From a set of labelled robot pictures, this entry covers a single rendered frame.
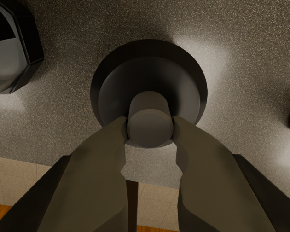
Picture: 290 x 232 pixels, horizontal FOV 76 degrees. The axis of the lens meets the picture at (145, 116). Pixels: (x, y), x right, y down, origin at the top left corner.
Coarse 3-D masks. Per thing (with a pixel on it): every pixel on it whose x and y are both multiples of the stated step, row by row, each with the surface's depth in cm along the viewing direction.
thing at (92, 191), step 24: (120, 120) 11; (96, 144) 9; (120, 144) 9; (72, 168) 8; (96, 168) 8; (120, 168) 10; (72, 192) 7; (96, 192) 7; (120, 192) 7; (48, 216) 6; (72, 216) 6; (96, 216) 6; (120, 216) 6
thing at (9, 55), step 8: (0, 8) 14; (16, 32) 15; (8, 40) 14; (16, 40) 15; (0, 48) 14; (8, 48) 14; (16, 48) 15; (0, 56) 14; (8, 56) 14; (16, 56) 15; (0, 64) 14; (8, 64) 15; (16, 64) 16; (0, 72) 14; (8, 72) 15; (16, 72) 16; (0, 80) 14; (8, 80) 16; (16, 80) 17; (0, 88) 15
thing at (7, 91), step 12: (0, 0) 15; (12, 0) 16; (12, 12) 15; (24, 12) 16; (24, 24) 16; (24, 36) 16; (36, 36) 18; (24, 48) 16; (36, 48) 18; (24, 60) 16; (36, 60) 18; (24, 72) 17; (24, 84) 20
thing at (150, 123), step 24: (120, 48) 13; (144, 48) 12; (168, 48) 12; (96, 72) 13; (120, 72) 12; (144, 72) 12; (168, 72) 12; (192, 72) 13; (96, 96) 13; (120, 96) 13; (144, 96) 12; (168, 96) 13; (192, 96) 13; (144, 120) 11; (168, 120) 11; (192, 120) 14; (144, 144) 11; (168, 144) 15
